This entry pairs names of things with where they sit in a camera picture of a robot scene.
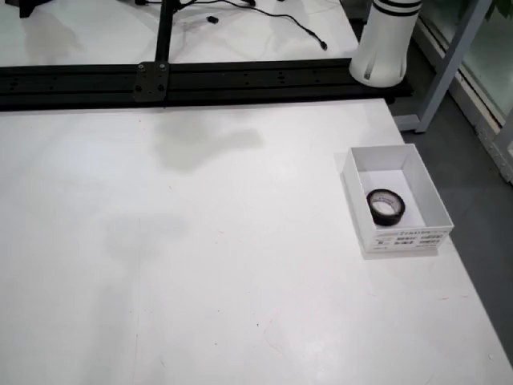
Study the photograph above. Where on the black vertical post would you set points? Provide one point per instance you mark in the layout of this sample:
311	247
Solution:
165	32

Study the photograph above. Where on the black stand foot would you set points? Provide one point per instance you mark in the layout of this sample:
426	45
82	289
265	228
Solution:
28	8

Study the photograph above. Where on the small black connector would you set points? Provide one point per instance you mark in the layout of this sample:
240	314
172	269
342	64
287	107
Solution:
212	19

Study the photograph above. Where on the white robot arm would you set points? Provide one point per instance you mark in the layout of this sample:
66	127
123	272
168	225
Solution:
380	48

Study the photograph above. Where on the grey metal frame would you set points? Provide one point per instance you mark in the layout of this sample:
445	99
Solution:
445	72

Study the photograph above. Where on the black aluminium rail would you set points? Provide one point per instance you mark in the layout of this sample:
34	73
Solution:
260	80

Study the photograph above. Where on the grey window frame rail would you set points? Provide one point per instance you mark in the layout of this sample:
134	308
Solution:
497	152

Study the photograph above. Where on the white cardboard bin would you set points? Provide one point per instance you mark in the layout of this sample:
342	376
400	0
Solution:
425	188

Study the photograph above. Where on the black bracket plate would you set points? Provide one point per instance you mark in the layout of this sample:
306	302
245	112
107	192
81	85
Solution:
150	82

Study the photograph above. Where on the black electrical tape roll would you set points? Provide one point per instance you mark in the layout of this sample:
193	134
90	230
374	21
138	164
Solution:
386	220

